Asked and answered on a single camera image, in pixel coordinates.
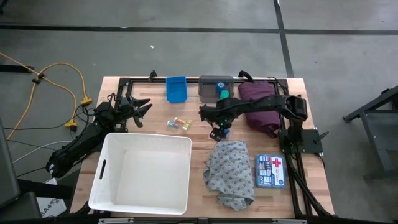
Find purple cloth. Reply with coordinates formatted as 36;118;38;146
238;81;282;139

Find grey patterned cloth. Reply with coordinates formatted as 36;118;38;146
203;140;256;212

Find blue first aid kit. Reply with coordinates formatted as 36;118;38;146
254;152;287;190

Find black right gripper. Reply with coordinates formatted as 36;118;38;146
200;104;233;142

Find white printed box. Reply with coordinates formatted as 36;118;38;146
36;177;68;219

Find black computer monitor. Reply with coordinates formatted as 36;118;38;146
0;119;21;210

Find white woven-pattern plastic basket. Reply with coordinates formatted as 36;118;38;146
88;132;193;216

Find black metal cart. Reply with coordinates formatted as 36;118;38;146
342;85;398;182

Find yellow extension cord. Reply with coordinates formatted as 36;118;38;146
6;74;78;141
0;52;94;106

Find black floor cable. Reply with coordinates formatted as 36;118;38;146
2;105;98;132

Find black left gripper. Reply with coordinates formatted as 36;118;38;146
119;96;154;121

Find small blue slotted basket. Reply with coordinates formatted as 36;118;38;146
165;75;188;104

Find grey translucent plastic bin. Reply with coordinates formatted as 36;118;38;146
198;75;235;104

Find white floor cable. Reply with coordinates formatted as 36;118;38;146
12;140;73;164

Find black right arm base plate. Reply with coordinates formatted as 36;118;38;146
277;128;330;154

